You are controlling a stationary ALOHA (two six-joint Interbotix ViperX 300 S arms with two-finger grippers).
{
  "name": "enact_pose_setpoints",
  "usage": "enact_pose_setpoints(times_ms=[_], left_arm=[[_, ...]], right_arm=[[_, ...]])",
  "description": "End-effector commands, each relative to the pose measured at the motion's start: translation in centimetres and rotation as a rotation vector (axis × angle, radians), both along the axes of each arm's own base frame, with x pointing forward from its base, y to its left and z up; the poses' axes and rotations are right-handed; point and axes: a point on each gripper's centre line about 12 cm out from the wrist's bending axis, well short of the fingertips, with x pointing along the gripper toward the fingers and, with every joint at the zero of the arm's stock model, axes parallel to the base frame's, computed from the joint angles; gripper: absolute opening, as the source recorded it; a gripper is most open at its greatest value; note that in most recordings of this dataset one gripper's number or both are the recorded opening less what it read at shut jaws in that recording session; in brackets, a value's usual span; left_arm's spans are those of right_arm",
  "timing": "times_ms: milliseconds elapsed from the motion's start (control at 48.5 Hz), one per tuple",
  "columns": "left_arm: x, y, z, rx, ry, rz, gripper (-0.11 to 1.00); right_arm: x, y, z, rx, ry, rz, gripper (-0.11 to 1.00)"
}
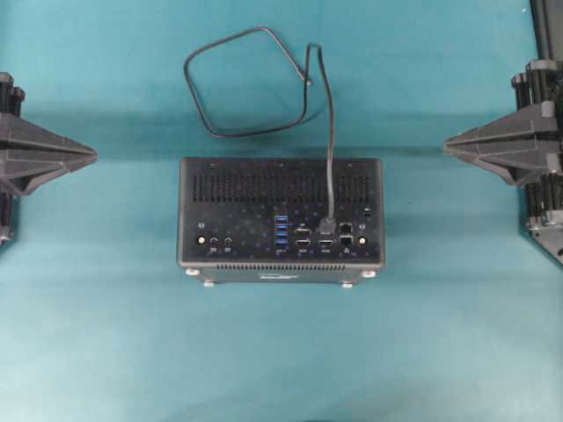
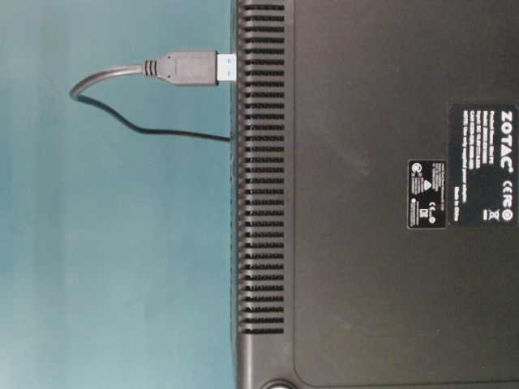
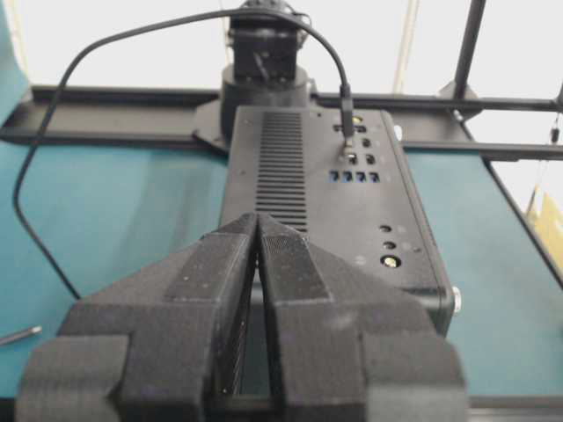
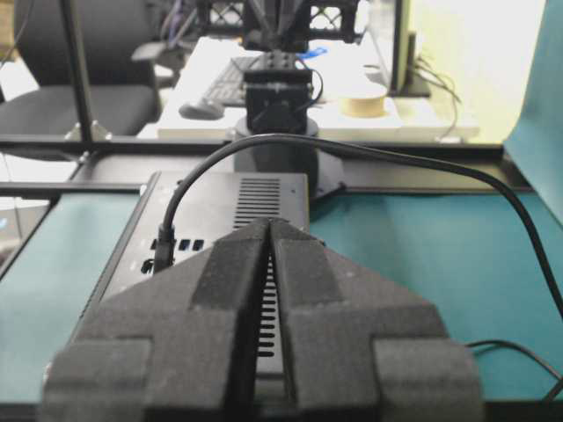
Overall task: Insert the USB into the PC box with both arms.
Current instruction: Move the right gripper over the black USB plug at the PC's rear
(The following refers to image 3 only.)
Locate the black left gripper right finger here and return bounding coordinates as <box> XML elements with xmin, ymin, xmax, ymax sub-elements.
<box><xmin>258</xmin><ymin>215</ymin><xmax>467</xmax><ymax>421</ymax></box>

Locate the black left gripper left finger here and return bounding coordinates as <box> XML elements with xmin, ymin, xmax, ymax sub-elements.
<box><xmin>16</xmin><ymin>214</ymin><xmax>257</xmax><ymax>421</ymax></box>

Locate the black USB cable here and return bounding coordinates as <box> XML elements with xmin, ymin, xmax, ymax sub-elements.
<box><xmin>0</xmin><ymin>8</ymin><xmax>355</xmax><ymax>347</ymax></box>

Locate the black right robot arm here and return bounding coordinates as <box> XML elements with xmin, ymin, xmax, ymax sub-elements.
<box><xmin>220</xmin><ymin>15</ymin><xmax>310</xmax><ymax>140</ymax></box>

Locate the black mini PC box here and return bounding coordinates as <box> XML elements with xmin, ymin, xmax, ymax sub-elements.
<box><xmin>220</xmin><ymin>106</ymin><xmax>455</xmax><ymax>334</ymax></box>

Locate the yellow cardboard box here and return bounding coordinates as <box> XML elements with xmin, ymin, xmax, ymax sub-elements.
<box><xmin>526</xmin><ymin>184</ymin><xmax>562</xmax><ymax>273</ymax></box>

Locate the black aluminium table frame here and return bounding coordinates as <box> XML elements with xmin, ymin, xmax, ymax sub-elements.
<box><xmin>0</xmin><ymin>0</ymin><xmax>563</xmax><ymax>291</ymax></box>

